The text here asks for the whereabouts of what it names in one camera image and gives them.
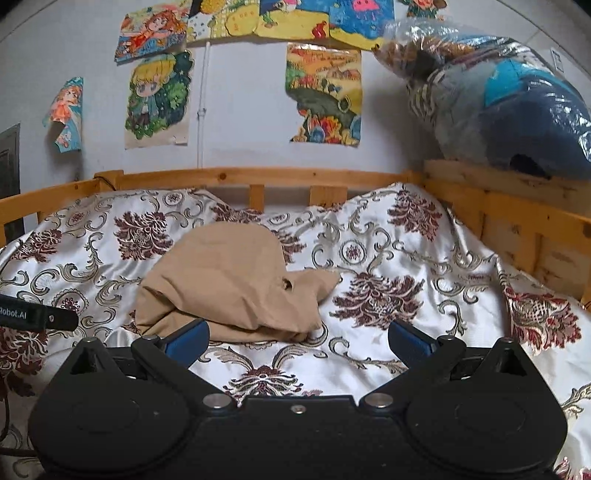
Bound white floral bedspread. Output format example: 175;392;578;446
0;182;591;480

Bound small curled cartoon wall poster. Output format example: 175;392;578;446
42;76;86;153

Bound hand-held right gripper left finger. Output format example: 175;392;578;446
60;318;242;409

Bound white wall pipe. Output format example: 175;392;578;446
196;41;213;168

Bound landscape wall poster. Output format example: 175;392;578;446
285;42;363;149

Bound orange figure wall poster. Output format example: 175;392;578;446
398;0;450;20

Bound blond cartoon figure wall poster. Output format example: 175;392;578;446
124;50;195;151

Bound clear plastic bag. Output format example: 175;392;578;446
373;18;591;181

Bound yellow and blue wall poster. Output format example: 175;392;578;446
255;0;332;43

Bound dark wall panel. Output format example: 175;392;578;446
0;123;23;244

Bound tan pants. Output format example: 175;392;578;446
134;222;343;345

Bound pink figure wall poster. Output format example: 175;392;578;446
329;0;397;52

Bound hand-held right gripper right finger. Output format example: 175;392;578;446
359;319;537;409

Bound yellow patterned wall poster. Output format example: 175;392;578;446
186;0;260;45

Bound wooden bed frame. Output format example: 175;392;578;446
0;159;591;311

